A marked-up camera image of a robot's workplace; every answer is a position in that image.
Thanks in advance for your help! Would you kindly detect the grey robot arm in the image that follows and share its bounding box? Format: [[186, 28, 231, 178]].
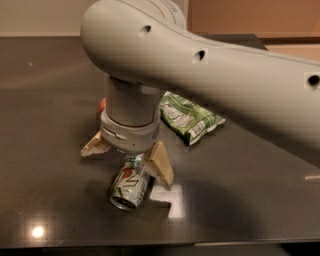
[[80, 0, 320, 187]]

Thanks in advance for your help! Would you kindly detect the red apple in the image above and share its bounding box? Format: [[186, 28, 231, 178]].
[[99, 97, 106, 112]]

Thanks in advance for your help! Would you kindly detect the silver 7up can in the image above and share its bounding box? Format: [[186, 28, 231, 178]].
[[110, 154, 150, 211]]

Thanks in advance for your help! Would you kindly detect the green chip bag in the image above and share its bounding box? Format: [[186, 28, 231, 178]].
[[160, 92, 225, 146]]

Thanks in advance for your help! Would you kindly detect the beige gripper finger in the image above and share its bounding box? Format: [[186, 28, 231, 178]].
[[143, 141, 174, 190], [80, 132, 110, 157]]

